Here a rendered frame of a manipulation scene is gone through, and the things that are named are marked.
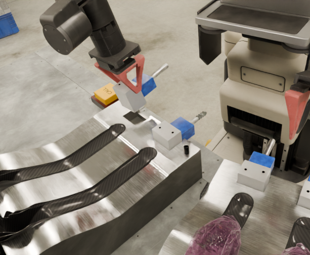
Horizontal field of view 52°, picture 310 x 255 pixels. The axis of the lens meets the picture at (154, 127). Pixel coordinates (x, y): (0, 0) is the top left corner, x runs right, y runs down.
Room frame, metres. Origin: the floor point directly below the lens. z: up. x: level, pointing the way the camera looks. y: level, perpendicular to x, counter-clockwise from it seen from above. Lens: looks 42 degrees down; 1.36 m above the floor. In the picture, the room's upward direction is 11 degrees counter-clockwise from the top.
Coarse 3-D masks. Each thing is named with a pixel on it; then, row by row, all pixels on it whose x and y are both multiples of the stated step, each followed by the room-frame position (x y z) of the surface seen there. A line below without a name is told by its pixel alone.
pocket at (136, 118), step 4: (128, 112) 0.58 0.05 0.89; (132, 112) 0.59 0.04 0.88; (136, 112) 0.59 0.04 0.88; (140, 112) 0.59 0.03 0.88; (124, 116) 0.57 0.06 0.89; (128, 116) 0.58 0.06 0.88; (132, 116) 0.58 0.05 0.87; (136, 116) 0.59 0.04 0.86; (140, 116) 0.58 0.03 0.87; (144, 116) 0.57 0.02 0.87; (128, 120) 0.58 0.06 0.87; (132, 120) 0.58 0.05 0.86; (136, 120) 0.58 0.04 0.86; (140, 120) 0.57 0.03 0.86; (144, 120) 0.57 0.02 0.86; (136, 124) 0.56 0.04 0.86
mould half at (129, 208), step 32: (96, 128) 0.55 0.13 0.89; (128, 128) 0.53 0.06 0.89; (0, 160) 0.46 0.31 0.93; (32, 160) 0.46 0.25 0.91; (96, 160) 0.45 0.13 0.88; (160, 160) 0.41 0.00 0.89; (192, 160) 0.41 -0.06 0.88; (32, 192) 0.37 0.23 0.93; (64, 192) 0.37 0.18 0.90; (128, 192) 0.36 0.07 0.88; (160, 192) 0.36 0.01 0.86; (64, 224) 0.29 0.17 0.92; (96, 224) 0.30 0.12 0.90; (128, 224) 0.32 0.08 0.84
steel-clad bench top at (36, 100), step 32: (32, 64) 1.07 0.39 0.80; (64, 64) 1.02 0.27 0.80; (0, 96) 0.90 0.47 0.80; (32, 96) 0.86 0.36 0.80; (64, 96) 0.83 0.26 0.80; (0, 128) 0.73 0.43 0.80; (32, 128) 0.70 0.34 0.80; (64, 128) 0.68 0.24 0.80; (192, 192) 0.39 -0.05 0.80; (160, 224) 0.33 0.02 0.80
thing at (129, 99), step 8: (160, 72) 0.60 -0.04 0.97; (136, 80) 0.58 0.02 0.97; (144, 80) 0.57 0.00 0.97; (152, 80) 0.57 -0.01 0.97; (120, 88) 0.55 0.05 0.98; (128, 88) 0.54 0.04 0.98; (144, 88) 0.56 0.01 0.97; (152, 88) 0.57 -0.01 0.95; (120, 96) 0.55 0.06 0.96; (128, 96) 0.53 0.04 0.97; (136, 96) 0.54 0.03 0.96; (144, 96) 0.55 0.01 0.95; (128, 104) 0.53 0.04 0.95; (136, 104) 0.53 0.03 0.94; (144, 104) 0.54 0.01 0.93
